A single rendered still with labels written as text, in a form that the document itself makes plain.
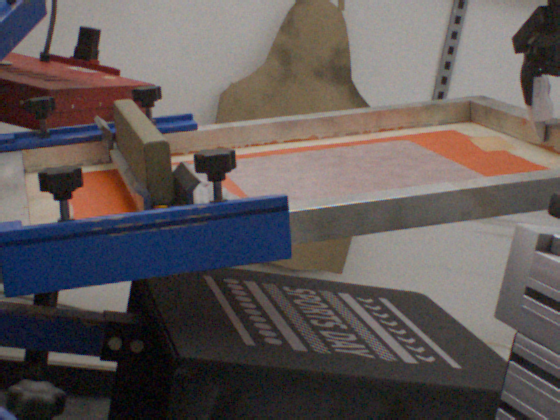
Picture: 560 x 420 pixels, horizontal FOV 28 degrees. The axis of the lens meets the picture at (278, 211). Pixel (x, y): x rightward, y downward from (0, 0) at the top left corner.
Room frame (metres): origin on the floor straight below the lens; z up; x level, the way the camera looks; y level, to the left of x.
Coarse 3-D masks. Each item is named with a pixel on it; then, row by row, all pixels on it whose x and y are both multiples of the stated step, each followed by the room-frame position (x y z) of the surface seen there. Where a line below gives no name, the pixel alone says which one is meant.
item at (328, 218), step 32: (480, 96) 1.83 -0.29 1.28; (224, 128) 1.69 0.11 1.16; (256, 128) 1.70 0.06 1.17; (288, 128) 1.72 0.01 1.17; (320, 128) 1.73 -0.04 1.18; (352, 128) 1.75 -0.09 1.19; (384, 128) 1.76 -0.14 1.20; (512, 128) 1.65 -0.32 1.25; (0, 160) 1.54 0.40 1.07; (32, 160) 1.61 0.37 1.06; (64, 160) 1.63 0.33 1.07; (96, 160) 1.64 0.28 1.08; (0, 192) 1.33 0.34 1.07; (384, 192) 1.21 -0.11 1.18; (416, 192) 1.20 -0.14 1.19; (448, 192) 1.20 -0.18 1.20; (480, 192) 1.22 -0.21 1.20; (512, 192) 1.23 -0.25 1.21; (544, 192) 1.24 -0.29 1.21; (320, 224) 1.17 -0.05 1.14; (352, 224) 1.18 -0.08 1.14; (384, 224) 1.19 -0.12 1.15; (416, 224) 1.20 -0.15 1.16
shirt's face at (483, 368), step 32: (160, 288) 1.47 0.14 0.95; (192, 288) 1.50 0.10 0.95; (320, 288) 1.65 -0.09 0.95; (352, 288) 1.69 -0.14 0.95; (384, 288) 1.73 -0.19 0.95; (160, 320) 1.33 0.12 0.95; (192, 320) 1.35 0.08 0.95; (224, 320) 1.38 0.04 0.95; (416, 320) 1.58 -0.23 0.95; (448, 320) 1.61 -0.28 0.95; (192, 352) 1.23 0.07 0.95; (224, 352) 1.25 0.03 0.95; (256, 352) 1.28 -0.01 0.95; (288, 352) 1.30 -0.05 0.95; (448, 352) 1.44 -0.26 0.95; (480, 352) 1.47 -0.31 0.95; (480, 384) 1.33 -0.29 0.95
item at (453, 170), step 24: (384, 168) 1.49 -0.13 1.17; (408, 168) 1.48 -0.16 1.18; (432, 168) 1.47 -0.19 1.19; (456, 168) 1.46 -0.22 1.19; (480, 168) 1.46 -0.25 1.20; (504, 168) 1.45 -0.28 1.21; (528, 168) 1.44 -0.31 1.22; (240, 192) 1.40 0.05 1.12; (264, 192) 1.39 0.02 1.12; (288, 192) 1.39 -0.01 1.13; (312, 192) 1.38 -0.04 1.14; (336, 192) 1.37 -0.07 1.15; (360, 192) 1.36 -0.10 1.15; (96, 216) 1.32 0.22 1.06
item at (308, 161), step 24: (336, 144) 1.68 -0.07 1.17; (360, 144) 1.67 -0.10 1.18; (384, 144) 1.66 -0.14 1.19; (408, 144) 1.64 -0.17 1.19; (432, 144) 1.63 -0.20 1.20; (456, 144) 1.62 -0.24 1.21; (240, 168) 1.55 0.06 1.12; (264, 168) 1.54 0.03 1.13; (288, 168) 1.53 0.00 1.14; (312, 168) 1.52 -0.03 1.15; (336, 168) 1.51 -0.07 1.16; (360, 168) 1.50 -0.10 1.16; (96, 192) 1.45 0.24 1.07; (120, 192) 1.44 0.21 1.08
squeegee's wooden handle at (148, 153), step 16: (128, 112) 1.45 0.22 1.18; (128, 128) 1.37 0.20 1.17; (144, 128) 1.31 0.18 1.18; (128, 144) 1.39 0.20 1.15; (144, 144) 1.23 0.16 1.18; (160, 144) 1.23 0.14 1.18; (128, 160) 1.42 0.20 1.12; (144, 160) 1.23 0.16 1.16; (160, 160) 1.23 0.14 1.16; (144, 176) 1.25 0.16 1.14; (160, 176) 1.23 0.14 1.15; (160, 192) 1.23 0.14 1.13
